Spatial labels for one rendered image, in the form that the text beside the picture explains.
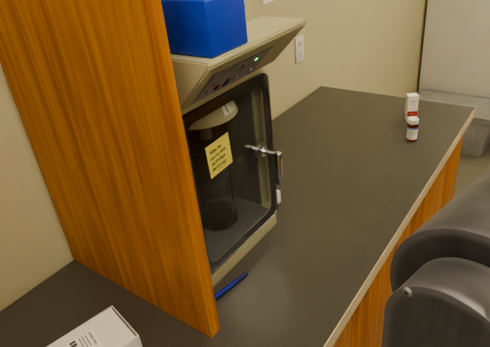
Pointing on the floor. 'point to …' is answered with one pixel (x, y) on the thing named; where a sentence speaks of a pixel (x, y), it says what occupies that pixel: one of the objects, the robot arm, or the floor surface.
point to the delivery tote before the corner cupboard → (475, 141)
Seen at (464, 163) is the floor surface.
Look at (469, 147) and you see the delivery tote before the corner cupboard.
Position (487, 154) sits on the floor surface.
